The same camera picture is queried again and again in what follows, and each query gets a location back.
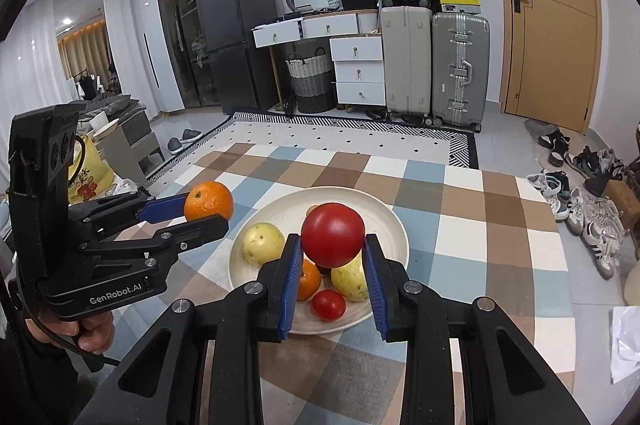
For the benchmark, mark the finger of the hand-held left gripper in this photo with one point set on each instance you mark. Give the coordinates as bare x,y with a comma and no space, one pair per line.
200,231
165,207

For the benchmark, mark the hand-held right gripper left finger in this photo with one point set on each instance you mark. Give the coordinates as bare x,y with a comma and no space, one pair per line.
290,285

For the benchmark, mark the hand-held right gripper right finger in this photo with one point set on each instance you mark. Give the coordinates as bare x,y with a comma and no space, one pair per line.
375,285

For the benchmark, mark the orange mandarin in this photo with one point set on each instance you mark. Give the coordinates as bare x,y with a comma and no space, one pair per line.
307,280
208,201

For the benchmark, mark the small red tomato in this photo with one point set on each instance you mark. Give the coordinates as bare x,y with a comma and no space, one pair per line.
328,305

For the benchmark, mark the cream round plate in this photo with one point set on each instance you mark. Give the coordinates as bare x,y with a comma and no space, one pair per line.
390,235

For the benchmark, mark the large red tomato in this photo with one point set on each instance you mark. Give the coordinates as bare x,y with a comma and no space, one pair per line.
332,232

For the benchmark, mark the person's left forearm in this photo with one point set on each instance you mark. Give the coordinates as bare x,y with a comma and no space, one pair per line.
40,380

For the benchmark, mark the person's left hand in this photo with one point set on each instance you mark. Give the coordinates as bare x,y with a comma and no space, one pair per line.
95,330

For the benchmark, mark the yellow spotted round fruit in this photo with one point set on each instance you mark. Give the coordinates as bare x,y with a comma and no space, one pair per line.
350,282
262,242

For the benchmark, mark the grey slippers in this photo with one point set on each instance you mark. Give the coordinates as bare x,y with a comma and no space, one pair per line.
182,140

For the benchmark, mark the small yellow fruit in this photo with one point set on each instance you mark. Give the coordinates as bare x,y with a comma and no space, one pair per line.
311,210

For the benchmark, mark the checked tablecloth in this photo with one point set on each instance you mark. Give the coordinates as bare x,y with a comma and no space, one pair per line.
475,230

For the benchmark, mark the white dotted rug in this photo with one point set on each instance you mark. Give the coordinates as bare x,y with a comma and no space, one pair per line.
350,137

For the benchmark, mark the tan curtain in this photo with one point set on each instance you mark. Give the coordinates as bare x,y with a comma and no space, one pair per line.
82,50

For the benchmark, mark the black slippers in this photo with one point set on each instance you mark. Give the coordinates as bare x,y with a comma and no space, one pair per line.
382,114

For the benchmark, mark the glass door cabinet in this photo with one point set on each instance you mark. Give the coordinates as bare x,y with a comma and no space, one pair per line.
175,30

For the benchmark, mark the woven laundry basket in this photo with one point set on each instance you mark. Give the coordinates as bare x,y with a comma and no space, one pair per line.
310,80

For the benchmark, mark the dark grey fridge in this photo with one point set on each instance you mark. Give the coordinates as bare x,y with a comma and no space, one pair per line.
235,30

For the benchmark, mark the white drawer cabinet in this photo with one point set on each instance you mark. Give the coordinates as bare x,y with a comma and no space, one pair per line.
357,70

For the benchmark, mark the beige suitcase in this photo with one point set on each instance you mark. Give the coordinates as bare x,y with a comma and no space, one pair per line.
405,65

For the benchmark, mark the grey doormat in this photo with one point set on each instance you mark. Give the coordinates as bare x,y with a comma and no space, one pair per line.
532,127

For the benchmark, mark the scattered sneakers group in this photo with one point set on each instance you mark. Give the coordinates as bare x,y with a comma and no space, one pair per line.
585,210

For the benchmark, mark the silver suitcase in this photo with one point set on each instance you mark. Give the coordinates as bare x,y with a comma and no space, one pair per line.
460,70

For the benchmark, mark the white plastic bag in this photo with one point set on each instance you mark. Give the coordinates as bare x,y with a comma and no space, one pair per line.
625,345

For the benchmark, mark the white round bin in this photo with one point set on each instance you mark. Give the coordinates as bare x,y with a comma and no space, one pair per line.
632,285

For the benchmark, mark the brown cardboard box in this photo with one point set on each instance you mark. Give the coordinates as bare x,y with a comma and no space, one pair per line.
622,202

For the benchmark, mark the white ribbed container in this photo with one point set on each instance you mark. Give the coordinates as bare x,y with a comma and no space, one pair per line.
369,23

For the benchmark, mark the yellow and black box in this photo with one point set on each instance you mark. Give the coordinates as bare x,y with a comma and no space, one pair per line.
457,3

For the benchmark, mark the tan wooden door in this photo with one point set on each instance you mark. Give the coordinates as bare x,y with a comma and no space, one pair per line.
550,30

